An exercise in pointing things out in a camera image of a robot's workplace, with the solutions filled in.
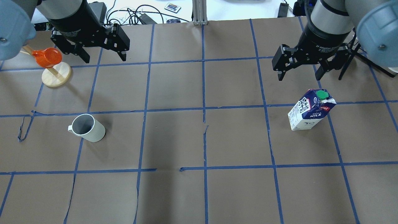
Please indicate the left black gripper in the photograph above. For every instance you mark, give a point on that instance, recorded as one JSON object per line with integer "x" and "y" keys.
{"x": 75, "y": 19}

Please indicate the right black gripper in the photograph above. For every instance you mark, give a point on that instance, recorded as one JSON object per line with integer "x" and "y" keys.
{"x": 321, "y": 39}

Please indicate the blue white milk carton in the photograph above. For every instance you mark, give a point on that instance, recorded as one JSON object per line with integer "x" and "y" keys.
{"x": 310, "y": 109}

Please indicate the white ceramic mug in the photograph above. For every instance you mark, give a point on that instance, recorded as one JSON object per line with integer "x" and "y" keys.
{"x": 87, "y": 127}

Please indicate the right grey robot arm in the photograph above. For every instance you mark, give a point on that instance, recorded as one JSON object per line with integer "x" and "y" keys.
{"x": 336, "y": 30}

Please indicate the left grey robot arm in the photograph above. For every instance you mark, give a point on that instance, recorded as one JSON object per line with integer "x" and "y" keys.
{"x": 16, "y": 27}

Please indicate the orange plastic cup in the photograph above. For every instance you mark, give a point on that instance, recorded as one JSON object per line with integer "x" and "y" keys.
{"x": 47, "y": 58}

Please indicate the black tripod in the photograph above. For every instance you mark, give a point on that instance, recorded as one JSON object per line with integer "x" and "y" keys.
{"x": 363, "y": 57}

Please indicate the black box on desk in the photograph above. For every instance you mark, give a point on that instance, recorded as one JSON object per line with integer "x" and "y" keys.
{"x": 283, "y": 10}

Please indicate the black power adapter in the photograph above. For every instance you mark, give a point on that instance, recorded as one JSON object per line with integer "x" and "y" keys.
{"x": 144, "y": 19}

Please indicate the remote control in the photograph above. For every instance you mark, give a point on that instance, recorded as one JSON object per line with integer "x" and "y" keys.
{"x": 172, "y": 8}

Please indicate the aluminium frame post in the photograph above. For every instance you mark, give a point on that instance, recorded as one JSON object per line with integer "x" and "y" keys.
{"x": 199, "y": 12}

